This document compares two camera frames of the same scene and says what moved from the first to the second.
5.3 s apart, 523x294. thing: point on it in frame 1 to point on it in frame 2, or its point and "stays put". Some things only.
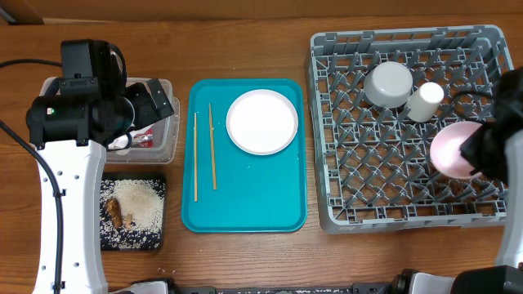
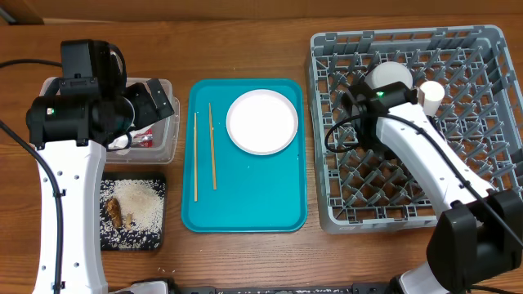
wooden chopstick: x=214 y=180 stays put
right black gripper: x=471 y=149 to x=389 y=154
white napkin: x=118 y=142 stays put
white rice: x=142 y=207 stays put
